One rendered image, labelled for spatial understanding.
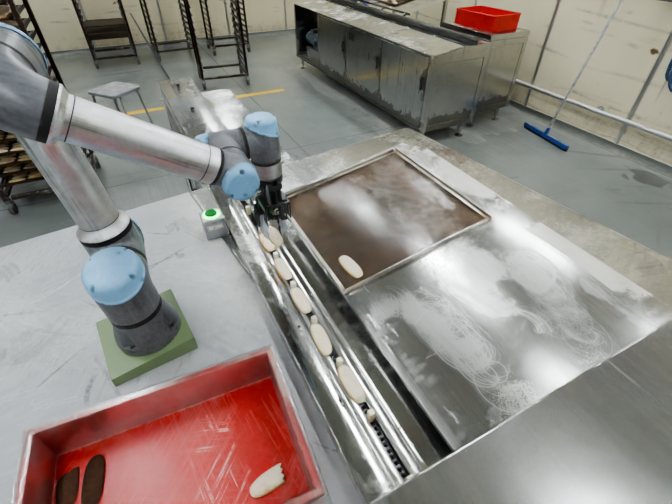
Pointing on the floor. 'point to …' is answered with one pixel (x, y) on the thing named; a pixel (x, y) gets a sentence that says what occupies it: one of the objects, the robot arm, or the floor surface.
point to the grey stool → (117, 93)
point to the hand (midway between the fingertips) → (273, 232)
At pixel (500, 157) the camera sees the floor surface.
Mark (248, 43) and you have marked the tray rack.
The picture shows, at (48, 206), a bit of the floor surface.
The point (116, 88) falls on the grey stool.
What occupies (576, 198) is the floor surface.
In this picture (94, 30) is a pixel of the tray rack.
